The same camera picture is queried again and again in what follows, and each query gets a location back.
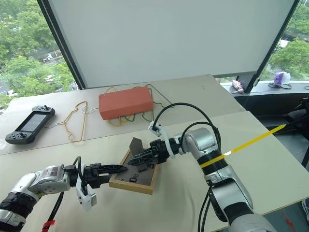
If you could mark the pink cloth item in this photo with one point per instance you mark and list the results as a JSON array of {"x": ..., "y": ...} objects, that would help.
[{"x": 237, "y": 87}]

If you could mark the black stand legs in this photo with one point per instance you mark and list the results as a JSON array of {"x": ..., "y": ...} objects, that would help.
[{"x": 298, "y": 113}]

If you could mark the white roller window blind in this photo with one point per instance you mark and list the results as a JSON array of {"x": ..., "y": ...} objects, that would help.
[{"x": 169, "y": 41}]

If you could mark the wooden picture frame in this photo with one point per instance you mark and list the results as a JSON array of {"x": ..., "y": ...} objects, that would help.
[{"x": 140, "y": 178}]

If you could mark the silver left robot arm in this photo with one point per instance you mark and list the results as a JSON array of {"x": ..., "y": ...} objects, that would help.
[{"x": 46, "y": 180}]

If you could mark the black handheld game console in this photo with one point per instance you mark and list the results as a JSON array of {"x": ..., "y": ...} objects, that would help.
[{"x": 30, "y": 124}]

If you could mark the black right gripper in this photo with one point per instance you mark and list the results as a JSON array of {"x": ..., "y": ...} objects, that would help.
[{"x": 159, "y": 152}]

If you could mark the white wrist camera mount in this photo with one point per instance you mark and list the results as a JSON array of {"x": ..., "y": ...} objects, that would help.
[
  {"x": 85, "y": 200},
  {"x": 158, "y": 129}
]

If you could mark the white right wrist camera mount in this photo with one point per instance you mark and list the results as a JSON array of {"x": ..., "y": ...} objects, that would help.
[{"x": 158, "y": 129}]

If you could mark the orange cardboard box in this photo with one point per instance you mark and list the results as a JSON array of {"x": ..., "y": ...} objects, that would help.
[{"x": 125, "y": 102}]

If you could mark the black window frame post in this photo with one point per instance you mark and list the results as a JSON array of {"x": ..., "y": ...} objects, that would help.
[
  {"x": 272, "y": 46},
  {"x": 62, "y": 46}
]

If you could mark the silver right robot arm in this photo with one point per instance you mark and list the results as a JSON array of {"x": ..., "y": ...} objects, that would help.
[{"x": 231, "y": 188}]

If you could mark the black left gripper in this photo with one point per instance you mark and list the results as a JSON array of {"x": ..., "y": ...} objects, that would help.
[{"x": 94, "y": 180}]

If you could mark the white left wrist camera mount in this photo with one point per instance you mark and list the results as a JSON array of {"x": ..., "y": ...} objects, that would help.
[{"x": 85, "y": 200}]

